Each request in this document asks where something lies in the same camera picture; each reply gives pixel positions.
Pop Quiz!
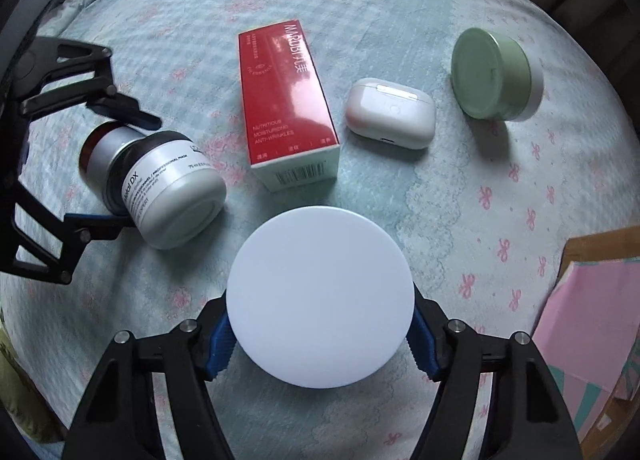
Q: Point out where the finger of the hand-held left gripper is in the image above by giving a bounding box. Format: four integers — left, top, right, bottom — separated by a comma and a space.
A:
18, 37, 163, 132
0, 183, 136, 286

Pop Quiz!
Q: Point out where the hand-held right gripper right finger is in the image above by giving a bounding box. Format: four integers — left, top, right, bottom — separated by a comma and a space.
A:
406, 283, 580, 460

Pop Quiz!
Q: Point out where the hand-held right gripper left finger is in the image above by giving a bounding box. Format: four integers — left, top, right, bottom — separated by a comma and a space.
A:
61, 293, 238, 460

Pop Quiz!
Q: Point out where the silver cosmetic jar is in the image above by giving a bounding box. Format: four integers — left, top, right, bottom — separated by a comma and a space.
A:
79, 121, 227, 250

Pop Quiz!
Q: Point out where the white round disc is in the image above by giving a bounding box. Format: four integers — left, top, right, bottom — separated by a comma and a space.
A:
226, 206, 416, 389

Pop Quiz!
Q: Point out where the pink paper sheet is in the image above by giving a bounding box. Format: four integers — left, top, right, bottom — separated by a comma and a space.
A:
532, 255, 640, 395

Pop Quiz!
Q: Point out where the red cosmetic box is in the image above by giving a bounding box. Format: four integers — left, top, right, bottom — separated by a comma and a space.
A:
237, 19, 342, 193

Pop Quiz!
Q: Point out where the white earbuds case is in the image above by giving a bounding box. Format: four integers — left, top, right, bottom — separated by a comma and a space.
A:
343, 77, 435, 150

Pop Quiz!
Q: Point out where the green cream jar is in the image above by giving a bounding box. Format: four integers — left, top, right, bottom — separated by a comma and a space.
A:
451, 27, 545, 122

